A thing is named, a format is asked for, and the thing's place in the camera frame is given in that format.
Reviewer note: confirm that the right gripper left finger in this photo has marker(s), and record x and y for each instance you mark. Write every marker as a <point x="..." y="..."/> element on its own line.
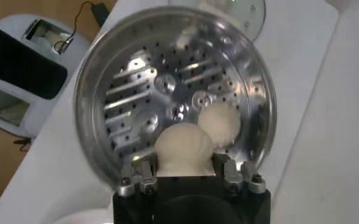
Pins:
<point x="139" y="181"/>

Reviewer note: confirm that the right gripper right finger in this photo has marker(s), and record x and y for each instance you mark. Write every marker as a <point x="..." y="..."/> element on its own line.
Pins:
<point x="240" y="179"/>

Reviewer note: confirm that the white steamed baozi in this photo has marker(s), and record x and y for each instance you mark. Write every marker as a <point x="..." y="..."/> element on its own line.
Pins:
<point x="220" y="124"/>
<point x="183" y="146"/>

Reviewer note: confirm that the round glass lid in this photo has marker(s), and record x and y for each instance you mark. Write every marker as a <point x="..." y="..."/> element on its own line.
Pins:
<point x="246" y="18"/>

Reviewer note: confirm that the white and black robot base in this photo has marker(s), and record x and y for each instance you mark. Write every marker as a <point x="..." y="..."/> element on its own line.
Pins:
<point x="39" y="115"/>

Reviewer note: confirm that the stainless steel steamer basket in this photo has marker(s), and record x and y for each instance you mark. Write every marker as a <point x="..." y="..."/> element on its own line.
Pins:
<point x="130" y="100"/>

